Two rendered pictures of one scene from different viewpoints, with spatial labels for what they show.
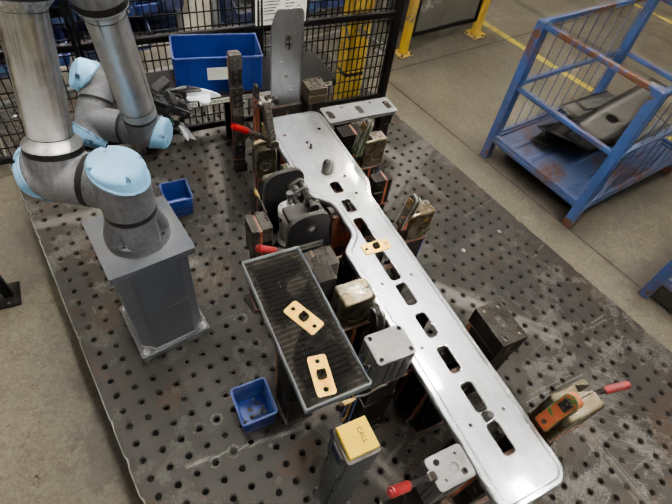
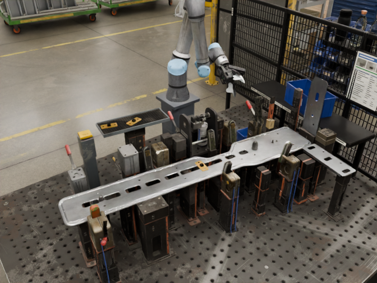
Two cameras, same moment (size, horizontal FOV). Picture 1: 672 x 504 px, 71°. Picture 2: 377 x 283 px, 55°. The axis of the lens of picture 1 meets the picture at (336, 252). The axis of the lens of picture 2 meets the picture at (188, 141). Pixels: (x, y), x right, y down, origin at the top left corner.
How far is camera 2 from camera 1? 1.85 m
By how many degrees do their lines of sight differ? 68
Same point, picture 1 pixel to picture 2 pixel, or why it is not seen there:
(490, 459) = (81, 198)
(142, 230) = (170, 89)
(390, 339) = (129, 149)
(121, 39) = (193, 28)
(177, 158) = not seen: hidden behind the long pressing
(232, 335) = not seen: hidden behind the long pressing
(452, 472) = (74, 174)
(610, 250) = not seen: outside the picture
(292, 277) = (153, 118)
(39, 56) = (184, 26)
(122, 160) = (178, 63)
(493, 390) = (114, 203)
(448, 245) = (267, 256)
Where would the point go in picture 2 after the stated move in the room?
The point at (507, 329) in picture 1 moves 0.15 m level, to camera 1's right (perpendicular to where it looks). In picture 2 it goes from (147, 206) to (141, 232)
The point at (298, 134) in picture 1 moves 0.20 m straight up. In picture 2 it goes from (281, 137) to (286, 106)
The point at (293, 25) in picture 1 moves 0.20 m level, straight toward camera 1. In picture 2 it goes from (321, 88) to (285, 90)
